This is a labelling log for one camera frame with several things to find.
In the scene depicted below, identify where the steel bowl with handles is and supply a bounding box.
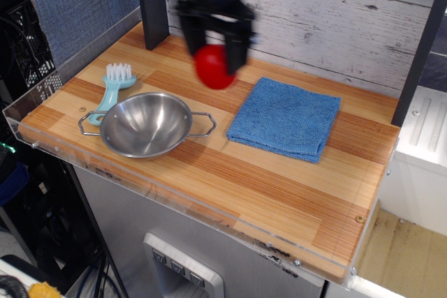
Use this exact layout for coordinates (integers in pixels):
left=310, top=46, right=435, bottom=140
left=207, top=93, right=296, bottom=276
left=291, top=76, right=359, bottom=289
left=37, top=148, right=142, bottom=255
left=78, top=92, right=217, bottom=159

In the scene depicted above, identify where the yellow object at corner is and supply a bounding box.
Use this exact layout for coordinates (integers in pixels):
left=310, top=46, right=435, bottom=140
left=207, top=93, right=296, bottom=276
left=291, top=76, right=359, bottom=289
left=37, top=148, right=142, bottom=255
left=28, top=282, right=62, bottom=298

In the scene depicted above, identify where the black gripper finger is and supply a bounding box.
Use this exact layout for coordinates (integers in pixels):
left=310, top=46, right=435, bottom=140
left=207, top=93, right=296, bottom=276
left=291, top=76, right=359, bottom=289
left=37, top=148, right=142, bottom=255
left=223, top=28, right=254, bottom=75
left=178, top=11, right=207, bottom=56

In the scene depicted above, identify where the light blue scrub brush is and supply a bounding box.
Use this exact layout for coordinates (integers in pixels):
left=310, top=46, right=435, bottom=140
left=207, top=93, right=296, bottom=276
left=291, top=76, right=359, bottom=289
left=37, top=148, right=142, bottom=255
left=88, top=64, right=137, bottom=126

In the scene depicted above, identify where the black plastic crate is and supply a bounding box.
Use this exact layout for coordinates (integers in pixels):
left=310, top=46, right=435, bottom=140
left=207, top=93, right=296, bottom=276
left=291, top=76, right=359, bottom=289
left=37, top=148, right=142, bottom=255
left=1, top=0, right=55, bottom=94

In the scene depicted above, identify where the dark left vertical post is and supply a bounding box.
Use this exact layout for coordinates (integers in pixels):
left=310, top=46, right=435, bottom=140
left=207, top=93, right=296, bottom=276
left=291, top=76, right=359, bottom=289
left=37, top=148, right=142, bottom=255
left=139, top=0, right=170, bottom=50

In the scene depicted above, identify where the white grooved sink unit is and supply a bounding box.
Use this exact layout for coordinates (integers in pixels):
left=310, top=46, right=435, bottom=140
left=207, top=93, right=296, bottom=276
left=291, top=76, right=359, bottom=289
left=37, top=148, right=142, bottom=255
left=378, top=87, right=446, bottom=235

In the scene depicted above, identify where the dark vertical post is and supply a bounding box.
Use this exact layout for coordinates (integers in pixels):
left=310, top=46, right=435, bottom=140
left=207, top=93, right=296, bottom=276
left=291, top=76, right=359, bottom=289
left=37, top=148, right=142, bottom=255
left=139, top=0, right=170, bottom=50
left=391, top=0, right=446, bottom=127

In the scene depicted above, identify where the red ball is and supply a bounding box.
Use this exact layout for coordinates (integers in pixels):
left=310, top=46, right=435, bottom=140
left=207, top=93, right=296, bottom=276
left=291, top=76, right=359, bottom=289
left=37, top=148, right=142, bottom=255
left=193, top=45, right=235, bottom=90

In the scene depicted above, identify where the dark right vertical post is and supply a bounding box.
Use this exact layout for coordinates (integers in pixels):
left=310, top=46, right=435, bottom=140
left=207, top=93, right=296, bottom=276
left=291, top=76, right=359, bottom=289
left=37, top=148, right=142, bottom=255
left=391, top=0, right=446, bottom=127

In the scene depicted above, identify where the blue folded cloth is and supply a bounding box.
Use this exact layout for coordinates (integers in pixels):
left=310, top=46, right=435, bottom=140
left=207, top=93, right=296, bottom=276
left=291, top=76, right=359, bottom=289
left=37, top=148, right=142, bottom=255
left=226, top=77, right=342, bottom=163

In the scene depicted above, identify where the clear acrylic table guard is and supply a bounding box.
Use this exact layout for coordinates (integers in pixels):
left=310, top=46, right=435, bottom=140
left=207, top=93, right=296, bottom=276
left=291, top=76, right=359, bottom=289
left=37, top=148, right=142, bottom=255
left=4, top=24, right=399, bottom=287

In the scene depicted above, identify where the steel toy appliance cabinet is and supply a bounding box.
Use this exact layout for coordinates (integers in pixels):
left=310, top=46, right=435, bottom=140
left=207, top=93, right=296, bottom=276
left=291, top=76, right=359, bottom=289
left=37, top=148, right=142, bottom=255
left=74, top=167, right=325, bottom=297

